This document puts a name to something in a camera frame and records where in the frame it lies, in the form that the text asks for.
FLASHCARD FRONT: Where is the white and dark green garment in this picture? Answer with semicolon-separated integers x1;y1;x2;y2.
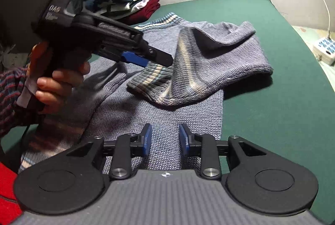
103;0;155;19

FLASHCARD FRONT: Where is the person's red clothing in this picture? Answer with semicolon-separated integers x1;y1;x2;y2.
0;161;23;225

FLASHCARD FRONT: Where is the grey striped knit sweater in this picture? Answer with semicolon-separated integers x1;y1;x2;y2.
18;13;274;178

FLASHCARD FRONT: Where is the white power strip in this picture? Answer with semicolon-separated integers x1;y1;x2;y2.
313;37;335;65

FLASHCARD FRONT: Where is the maroon knit sweater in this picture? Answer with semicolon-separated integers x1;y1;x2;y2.
123;0;161;25

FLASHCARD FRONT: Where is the mattress with pale printed sheet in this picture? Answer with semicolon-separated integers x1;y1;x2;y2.
280;12;335;95

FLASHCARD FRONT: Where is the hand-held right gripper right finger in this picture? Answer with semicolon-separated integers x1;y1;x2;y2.
179;123;267;180

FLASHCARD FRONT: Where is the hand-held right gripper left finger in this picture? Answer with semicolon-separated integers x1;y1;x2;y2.
67;123;153;180

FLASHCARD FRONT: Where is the person's left hand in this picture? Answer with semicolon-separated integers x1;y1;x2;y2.
27;41;91;115

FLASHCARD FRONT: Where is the green table cloth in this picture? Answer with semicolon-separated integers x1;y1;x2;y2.
0;0;335;223

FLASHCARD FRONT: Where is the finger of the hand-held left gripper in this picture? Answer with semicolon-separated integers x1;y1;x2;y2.
120;51;150;68
135;40;174;68

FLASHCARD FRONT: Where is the pale lilac garment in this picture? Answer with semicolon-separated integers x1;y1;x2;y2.
133;0;155;10

